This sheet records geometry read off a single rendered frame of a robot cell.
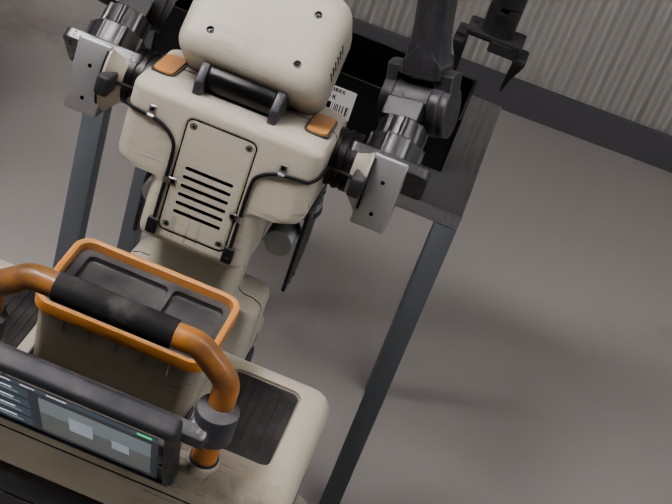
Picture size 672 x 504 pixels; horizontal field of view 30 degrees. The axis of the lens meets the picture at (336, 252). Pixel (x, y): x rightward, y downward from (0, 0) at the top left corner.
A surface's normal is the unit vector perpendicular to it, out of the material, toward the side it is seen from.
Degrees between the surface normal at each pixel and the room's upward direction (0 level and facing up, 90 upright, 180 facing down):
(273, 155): 82
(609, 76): 90
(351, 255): 0
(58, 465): 90
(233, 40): 47
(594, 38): 90
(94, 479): 90
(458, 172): 0
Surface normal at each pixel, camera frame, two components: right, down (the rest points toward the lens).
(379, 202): -0.22, 0.40
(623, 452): 0.28, -0.77
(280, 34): 0.00, -0.14
